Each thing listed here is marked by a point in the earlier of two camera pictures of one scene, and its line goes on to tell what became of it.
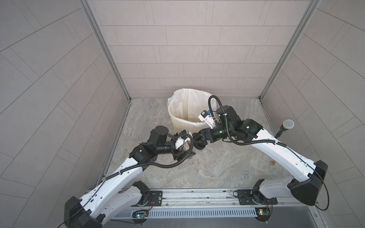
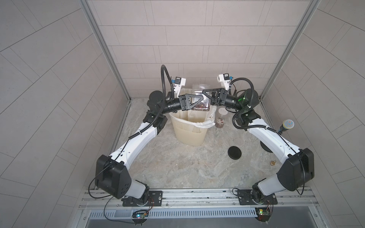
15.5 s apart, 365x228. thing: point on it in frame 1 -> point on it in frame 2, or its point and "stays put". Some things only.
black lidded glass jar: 186,146 -> 205,104
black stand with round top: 287,124 stays put
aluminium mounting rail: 212,198 stays put
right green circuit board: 263,213 stays put
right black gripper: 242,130 -> 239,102
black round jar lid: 198,141 -> 234,152
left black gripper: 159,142 -> 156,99
